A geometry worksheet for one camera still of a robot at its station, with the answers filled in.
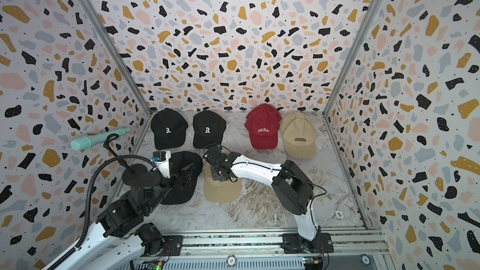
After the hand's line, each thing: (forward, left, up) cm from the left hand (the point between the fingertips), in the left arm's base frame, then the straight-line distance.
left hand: (188, 164), depth 71 cm
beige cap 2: (+25, -50, -18) cm, 59 cm away
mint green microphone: (+3, +34, +11) cm, 36 cm away
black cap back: (+32, 0, -18) cm, 37 cm away
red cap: (+34, -31, -15) cm, 48 cm away
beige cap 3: (-1, -9, -23) cm, 25 cm away
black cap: (+33, +21, -16) cm, 42 cm away
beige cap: (+40, -50, -15) cm, 66 cm away
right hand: (+5, -10, -18) cm, 21 cm away
